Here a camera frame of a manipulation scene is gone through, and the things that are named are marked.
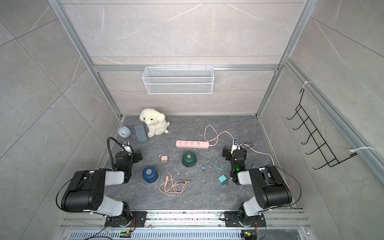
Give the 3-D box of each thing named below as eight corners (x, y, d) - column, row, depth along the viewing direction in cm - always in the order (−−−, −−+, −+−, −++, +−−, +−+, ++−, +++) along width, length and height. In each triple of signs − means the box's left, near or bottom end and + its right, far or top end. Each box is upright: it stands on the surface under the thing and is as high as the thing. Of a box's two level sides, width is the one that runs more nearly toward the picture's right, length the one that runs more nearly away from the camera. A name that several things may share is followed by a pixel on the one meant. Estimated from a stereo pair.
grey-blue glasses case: (138, 144, 105) (137, 141, 102) (135, 128, 114) (133, 125, 111) (148, 141, 106) (147, 138, 104) (144, 126, 116) (143, 123, 113)
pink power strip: (175, 147, 103) (175, 145, 101) (176, 142, 106) (176, 139, 104) (209, 149, 102) (209, 147, 100) (208, 143, 105) (209, 141, 103)
